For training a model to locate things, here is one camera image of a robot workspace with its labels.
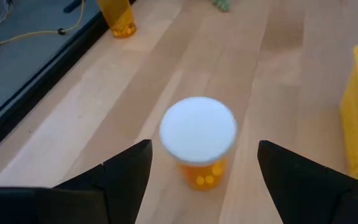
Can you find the orange pill bottle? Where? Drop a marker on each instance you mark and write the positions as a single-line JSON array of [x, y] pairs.
[[118, 18], [197, 127]]

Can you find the black aluminium table frame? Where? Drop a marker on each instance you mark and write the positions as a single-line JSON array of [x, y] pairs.
[[42, 84]]

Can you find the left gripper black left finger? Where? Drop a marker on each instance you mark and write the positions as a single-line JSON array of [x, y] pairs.
[[73, 202]]

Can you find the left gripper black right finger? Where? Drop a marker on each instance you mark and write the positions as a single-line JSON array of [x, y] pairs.
[[315, 199]]

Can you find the succulent plant with trailing strands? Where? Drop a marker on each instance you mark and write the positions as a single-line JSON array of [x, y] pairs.
[[222, 4]]

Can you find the black desk foot beam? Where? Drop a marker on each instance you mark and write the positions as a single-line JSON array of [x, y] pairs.
[[72, 5]]

